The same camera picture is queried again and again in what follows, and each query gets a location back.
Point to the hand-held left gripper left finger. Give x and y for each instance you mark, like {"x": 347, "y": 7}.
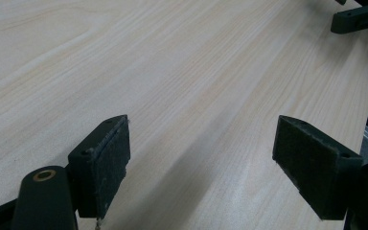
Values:
{"x": 100, "y": 166}

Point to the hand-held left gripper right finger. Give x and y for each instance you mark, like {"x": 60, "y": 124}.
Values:
{"x": 313, "y": 166}

